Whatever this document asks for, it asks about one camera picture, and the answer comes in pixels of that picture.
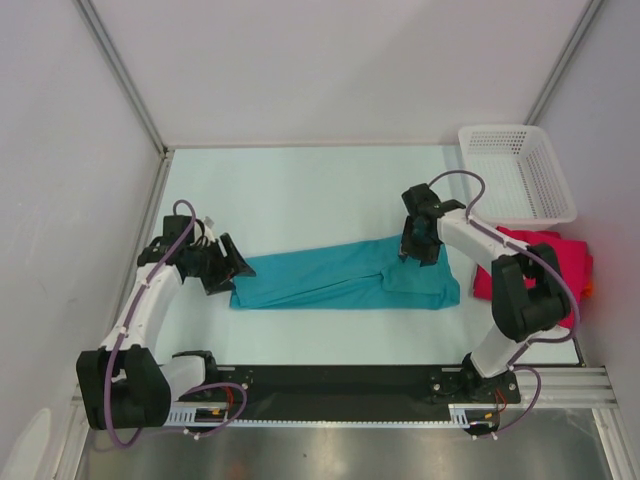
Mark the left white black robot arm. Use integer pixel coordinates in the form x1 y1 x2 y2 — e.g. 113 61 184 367
76 214 256 430

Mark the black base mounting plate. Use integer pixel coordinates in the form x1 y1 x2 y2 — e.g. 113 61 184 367
180 365 521 414

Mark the white plastic perforated basket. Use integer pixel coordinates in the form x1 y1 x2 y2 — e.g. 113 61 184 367
458 124 578 231

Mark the left aluminium corner post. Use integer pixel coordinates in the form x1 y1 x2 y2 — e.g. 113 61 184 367
74 0 169 157

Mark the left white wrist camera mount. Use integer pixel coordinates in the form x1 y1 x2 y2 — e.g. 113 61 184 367
194 216 216 246

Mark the right aluminium corner post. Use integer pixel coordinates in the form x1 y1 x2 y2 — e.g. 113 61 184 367
524 0 608 125

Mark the aluminium frame rail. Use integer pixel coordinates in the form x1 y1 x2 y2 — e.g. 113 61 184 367
69 364 617 412

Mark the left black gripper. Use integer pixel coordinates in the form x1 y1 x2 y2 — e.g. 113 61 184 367
187 233 255 295

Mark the folded red t shirt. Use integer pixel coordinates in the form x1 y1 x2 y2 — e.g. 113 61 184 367
472 226 593 329

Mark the folded orange t shirt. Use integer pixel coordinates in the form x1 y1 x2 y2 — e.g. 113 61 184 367
581 281 594 300

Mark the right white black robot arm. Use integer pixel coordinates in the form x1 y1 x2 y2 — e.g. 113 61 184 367
399 184 577 401

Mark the aluminium corner post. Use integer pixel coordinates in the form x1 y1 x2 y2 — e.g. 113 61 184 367
74 0 169 157
524 0 608 125

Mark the teal t shirt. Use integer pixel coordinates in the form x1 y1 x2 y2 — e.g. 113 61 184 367
230 236 461 311

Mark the white slotted cable duct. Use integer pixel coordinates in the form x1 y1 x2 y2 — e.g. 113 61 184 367
164 403 501 429

